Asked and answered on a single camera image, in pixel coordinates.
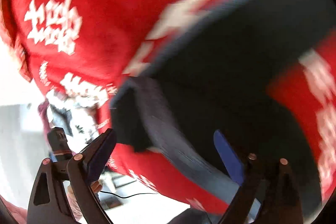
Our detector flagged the black pants with blue trim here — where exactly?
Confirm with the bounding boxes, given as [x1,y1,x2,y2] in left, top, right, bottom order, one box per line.
[110,0,335,223]

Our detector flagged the red wedding bedspread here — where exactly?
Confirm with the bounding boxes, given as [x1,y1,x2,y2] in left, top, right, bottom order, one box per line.
[0,0,336,215]

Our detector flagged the grey floral crumpled garment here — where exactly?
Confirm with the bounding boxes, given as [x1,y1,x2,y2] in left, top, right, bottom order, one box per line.
[47,105,99,144]

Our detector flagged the person's left hand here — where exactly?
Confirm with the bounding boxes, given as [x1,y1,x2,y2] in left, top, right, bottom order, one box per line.
[67,181,102,222]

